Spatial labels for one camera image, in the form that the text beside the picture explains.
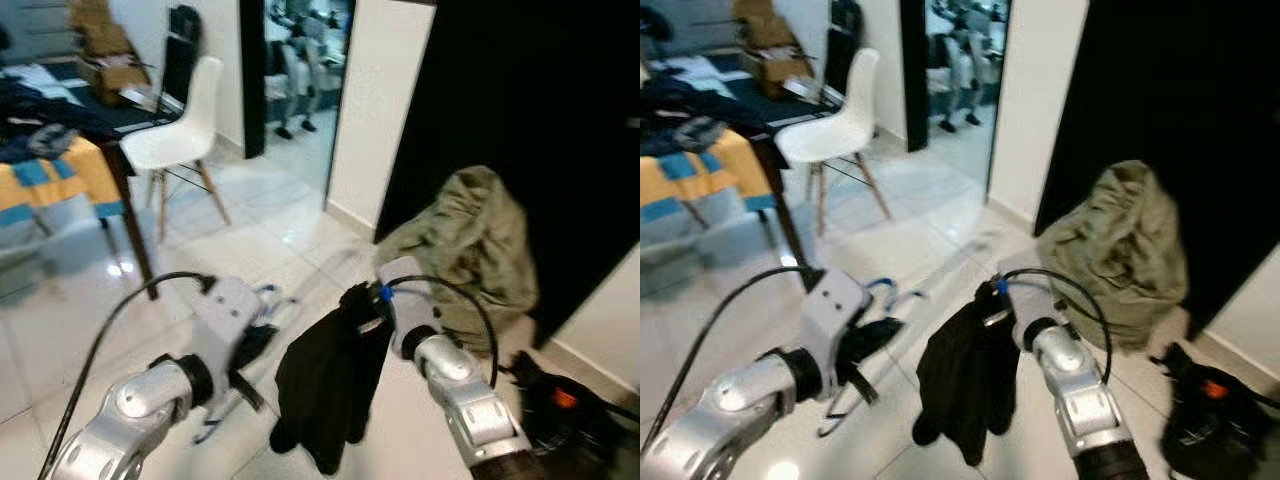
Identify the black t-shirt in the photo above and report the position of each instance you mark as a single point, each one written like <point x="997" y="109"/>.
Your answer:
<point x="970" y="380"/>
<point x="330" y="390"/>

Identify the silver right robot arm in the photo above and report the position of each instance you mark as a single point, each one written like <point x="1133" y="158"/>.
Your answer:
<point x="470" y="400"/>
<point x="1085" y="400"/>

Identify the white chair wooden legs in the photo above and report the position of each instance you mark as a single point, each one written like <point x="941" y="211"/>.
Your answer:
<point x="180" y="140"/>
<point x="840" y="130"/>

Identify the olive green cloth sack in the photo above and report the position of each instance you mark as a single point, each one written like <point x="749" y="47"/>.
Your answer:
<point x="470" y="250"/>
<point x="1120" y="250"/>

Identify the table with yellow blue cloth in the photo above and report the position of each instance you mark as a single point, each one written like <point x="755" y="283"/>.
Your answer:
<point x="60" y="180"/>
<point x="700" y="170"/>

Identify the grey standing humanoid robot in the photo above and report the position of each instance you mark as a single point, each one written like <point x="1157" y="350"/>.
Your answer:
<point x="295" y="80"/>
<point x="955" y="70"/>

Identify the dark clothes pile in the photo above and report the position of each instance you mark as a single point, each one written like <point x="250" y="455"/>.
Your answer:
<point x="690" y="110"/>
<point x="40" y="120"/>

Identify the open cardboard box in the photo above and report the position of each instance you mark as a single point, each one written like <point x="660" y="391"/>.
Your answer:
<point x="110" y="60"/>
<point x="775" y="50"/>

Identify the black door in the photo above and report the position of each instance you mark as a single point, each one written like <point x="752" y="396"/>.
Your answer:
<point x="1180" y="100"/>
<point x="520" y="100"/>

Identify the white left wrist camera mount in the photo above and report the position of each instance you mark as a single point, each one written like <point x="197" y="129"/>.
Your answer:
<point x="228" y="320"/>
<point x="838" y="315"/>

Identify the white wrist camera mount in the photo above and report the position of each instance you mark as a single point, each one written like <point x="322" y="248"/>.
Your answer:
<point x="1030" y="295"/>
<point x="405" y="300"/>
<point x="228" y="320"/>
<point x="838" y="315"/>

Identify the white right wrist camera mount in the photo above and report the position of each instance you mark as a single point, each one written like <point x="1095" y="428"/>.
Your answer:
<point x="1030" y="295"/>
<point x="405" y="300"/>

